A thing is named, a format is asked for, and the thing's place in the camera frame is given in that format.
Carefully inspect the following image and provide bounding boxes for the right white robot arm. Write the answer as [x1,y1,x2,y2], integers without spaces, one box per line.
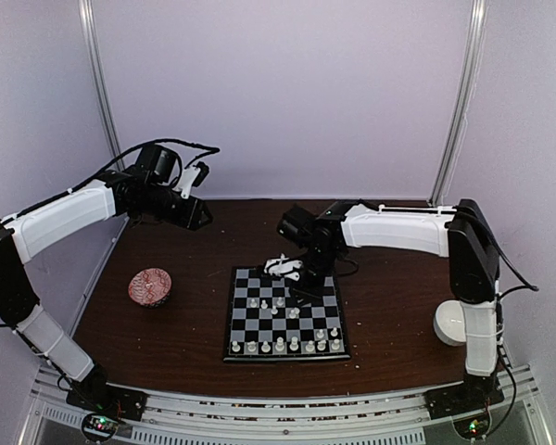
[263,199,501,410]

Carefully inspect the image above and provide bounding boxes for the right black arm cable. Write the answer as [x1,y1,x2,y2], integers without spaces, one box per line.
[486,231,541,439]

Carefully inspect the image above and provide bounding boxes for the aluminium frame post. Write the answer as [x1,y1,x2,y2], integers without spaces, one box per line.
[428,0,488,207]
[78,0,125,171]

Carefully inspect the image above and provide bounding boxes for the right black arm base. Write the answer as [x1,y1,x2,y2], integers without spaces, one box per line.
[424,372,504,440]

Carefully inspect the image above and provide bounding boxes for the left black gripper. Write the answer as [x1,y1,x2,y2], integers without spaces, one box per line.
[134,183,212,230]

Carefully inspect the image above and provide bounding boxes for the right aluminium frame post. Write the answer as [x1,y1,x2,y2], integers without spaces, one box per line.
[428,0,488,207]

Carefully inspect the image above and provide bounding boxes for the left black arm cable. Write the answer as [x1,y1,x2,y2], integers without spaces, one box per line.
[64,137,221,194]

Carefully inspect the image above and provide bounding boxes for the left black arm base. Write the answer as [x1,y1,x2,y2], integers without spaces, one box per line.
[65,377,147,444]

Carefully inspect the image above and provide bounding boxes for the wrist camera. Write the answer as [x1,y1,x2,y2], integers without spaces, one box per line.
[176,161,209,199]
[262,254,303,281]

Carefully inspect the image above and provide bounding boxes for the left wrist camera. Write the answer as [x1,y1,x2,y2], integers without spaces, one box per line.
[176,161,209,199]

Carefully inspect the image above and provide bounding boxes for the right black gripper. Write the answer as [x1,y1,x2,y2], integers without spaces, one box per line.
[289,245,340,307]

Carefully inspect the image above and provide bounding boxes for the left aluminium frame post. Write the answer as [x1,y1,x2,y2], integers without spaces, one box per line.
[78,0,125,171]

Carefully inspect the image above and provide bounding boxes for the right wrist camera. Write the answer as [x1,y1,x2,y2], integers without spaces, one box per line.
[262,254,303,281]

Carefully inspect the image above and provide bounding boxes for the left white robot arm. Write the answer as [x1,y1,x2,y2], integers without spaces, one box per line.
[0,139,219,412]

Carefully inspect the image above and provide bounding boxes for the black grey chessboard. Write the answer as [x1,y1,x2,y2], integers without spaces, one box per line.
[223,266,351,362]

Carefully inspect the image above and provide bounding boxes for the red patterned bowl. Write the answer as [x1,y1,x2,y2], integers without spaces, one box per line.
[128,268,172,309]

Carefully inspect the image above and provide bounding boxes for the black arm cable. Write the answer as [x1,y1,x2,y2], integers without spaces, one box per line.
[486,231,541,439]
[64,137,221,194]

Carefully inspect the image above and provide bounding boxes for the white bowl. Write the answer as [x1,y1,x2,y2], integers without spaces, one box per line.
[433,300,466,347]

